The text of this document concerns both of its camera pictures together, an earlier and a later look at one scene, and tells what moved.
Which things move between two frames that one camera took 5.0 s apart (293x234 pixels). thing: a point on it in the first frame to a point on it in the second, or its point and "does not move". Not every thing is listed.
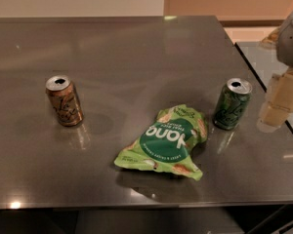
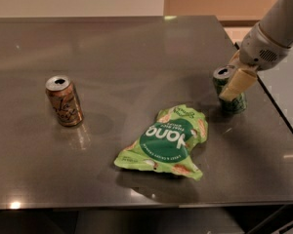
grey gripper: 291,41 to 260,50
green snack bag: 167,143 does not move
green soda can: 232,103 to 236,106
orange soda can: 65,100 does not move
